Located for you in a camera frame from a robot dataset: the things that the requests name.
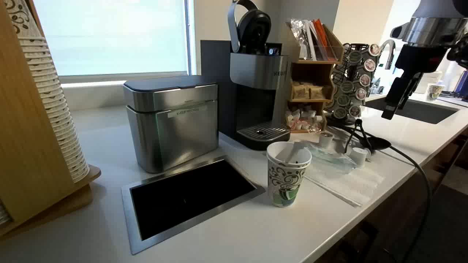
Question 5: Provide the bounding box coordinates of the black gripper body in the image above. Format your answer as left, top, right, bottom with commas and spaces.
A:
382, 44, 446, 120

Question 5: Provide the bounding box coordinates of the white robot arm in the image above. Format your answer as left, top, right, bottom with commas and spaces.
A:
382, 0, 468, 120

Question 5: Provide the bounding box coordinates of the white creamer cup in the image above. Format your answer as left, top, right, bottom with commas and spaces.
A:
350, 148, 367, 167
319, 132, 334, 150

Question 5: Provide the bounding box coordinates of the patterned paper cup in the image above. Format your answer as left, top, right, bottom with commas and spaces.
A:
266, 142, 312, 208

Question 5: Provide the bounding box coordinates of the wooden cup dispenser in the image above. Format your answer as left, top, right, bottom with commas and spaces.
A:
0, 0, 100, 239

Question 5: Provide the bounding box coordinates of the counter sink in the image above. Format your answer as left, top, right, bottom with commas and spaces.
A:
366, 98, 458, 125

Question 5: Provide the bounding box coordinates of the coffee pod carousel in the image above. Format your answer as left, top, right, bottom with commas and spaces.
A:
326, 43, 380, 125

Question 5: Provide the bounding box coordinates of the wooden condiment organizer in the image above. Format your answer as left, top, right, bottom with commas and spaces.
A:
285, 19, 342, 133

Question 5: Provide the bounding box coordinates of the clear plastic bag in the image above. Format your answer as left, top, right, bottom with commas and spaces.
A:
307, 144, 357, 174

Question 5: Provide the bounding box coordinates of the black coffee machine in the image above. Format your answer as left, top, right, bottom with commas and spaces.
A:
200, 0, 290, 151

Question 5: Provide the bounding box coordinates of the stainless steel bin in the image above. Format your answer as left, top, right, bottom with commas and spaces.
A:
123, 76, 218, 174

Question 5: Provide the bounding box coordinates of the stack of paper cups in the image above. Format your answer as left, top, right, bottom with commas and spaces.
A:
3, 0, 89, 183

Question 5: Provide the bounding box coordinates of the black cable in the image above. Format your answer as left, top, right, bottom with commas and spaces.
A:
385, 144, 433, 263

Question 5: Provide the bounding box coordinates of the counter trash chute frame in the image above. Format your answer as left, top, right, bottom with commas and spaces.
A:
121, 158, 265, 255

